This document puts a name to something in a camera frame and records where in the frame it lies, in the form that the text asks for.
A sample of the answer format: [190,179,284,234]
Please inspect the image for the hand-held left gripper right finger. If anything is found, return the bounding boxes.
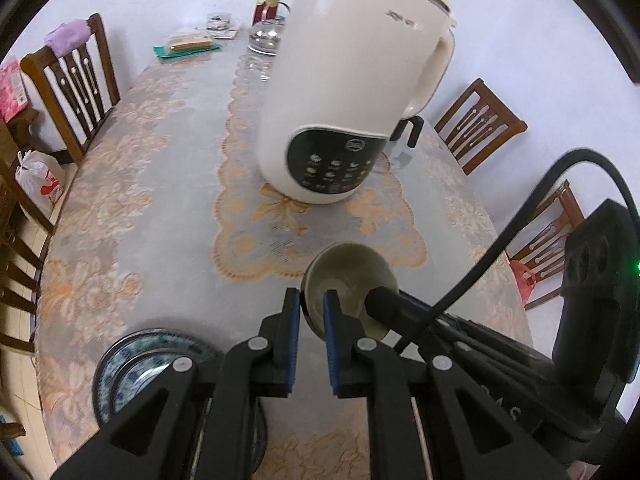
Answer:
[322,290,568,480]

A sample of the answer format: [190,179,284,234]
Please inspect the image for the dark ceramic bowl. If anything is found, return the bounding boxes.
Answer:
[302,242,401,343]

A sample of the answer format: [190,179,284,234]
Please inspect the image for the large blue floral plate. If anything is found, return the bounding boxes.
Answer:
[94,329,268,478]

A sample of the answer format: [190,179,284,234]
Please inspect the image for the wooden chair with purple cloth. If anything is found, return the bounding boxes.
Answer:
[20,12,122,166]

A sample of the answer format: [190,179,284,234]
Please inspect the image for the pink package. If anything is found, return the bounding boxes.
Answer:
[0,60,29,122]

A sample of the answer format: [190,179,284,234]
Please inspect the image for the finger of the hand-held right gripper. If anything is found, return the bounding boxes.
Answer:
[442,311,538,361]
[364,286,506,361]

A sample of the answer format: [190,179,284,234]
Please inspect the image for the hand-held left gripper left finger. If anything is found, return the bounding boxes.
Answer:
[50,287,303,480]

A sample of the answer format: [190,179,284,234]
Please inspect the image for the red plastic bag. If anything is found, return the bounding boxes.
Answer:
[509,260,539,306]

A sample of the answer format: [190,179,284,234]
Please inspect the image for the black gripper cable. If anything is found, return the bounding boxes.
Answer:
[395,147,627,357]

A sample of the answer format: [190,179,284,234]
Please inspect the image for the purple cloth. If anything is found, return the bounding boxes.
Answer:
[45,19,92,57]

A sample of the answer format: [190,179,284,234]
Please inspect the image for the white electric kettle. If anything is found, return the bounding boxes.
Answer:
[259,0,458,206]

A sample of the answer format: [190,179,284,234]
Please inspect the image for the metal teapot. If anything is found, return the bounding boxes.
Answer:
[247,2,288,57]

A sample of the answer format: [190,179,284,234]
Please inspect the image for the white plastic bag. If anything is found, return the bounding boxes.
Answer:
[15,150,67,221]

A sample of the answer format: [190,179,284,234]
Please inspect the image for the brown wrapped packet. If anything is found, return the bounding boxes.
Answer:
[167,31,215,53]

